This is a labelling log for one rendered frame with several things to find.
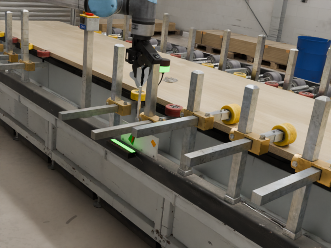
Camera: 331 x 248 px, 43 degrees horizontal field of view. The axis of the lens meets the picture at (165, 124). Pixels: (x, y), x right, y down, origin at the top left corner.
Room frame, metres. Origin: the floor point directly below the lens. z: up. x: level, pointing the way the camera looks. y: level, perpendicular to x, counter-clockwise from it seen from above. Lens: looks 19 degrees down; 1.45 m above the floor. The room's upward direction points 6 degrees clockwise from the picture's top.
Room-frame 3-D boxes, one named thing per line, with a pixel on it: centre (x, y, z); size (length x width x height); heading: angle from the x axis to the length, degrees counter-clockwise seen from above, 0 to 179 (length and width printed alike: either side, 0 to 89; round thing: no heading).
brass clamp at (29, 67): (2.62, 0.91, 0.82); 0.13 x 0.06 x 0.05; 43
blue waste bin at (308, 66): (7.10, -2.30, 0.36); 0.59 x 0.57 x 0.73; 139
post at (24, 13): (2.63, 0.93, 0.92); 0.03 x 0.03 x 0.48; 43
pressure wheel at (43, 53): (2.68, 0.83, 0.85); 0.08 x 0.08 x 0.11
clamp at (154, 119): (1.71, 0.06, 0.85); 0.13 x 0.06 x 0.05; 43
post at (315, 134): (1.18, -0.44, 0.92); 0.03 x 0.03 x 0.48; 43
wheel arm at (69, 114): (1.81, 0.28, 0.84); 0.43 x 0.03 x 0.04; 133
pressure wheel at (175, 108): (1.77, -0.03, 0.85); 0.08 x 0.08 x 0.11
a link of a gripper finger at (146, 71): (1.69, 0.12, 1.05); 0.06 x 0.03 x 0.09; 44
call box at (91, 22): (2.10, 0.42, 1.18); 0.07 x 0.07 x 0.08; 43
